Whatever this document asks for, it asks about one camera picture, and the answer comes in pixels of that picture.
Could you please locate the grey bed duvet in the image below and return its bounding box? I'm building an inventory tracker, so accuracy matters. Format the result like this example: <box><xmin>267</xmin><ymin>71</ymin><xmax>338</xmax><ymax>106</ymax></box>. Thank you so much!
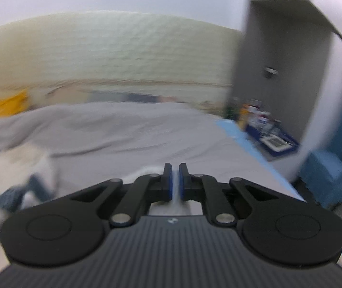
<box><xmin>0</xmin><ymin>101</ymin><xmax>307</xmax><ymax>276</ymax></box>

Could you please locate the white charger with cable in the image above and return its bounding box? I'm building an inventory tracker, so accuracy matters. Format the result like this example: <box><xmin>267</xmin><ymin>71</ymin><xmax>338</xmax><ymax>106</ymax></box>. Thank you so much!
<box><xmin>264</xmin><ymin>67</ymin><xmax>279</xmax><ymax>79</ymax></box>

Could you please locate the cream quilted headboard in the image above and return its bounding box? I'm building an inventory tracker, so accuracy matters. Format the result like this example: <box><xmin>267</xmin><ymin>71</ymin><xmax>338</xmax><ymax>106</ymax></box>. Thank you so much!
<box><xmin>0</xmin><ymin>11</ymin><xmax>242</xmax><ymax>111</ymax></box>

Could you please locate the blue tray with items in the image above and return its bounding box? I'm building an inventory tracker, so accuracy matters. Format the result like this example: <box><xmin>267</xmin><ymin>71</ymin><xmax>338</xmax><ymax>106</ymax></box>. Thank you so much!
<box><xmin>245</xmin><ymin>120</ymin><xmax>300</xmax><ymax>159</ymax></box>

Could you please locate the grey wardrobe cabinet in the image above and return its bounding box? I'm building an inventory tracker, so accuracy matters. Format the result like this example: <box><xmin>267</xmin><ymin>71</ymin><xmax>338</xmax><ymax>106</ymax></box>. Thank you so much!
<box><xmin>232</xmin><ymin>0</ymin><xmax>342</xmax><ymax>180</ymax></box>

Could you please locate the white blue striped fleece sweater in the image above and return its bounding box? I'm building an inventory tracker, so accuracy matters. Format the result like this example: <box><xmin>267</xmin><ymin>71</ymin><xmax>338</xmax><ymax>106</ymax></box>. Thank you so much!
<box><xmin>0</xmin><ymin>148</ymin><xmax>166</xmax><ymax>237</ymax></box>

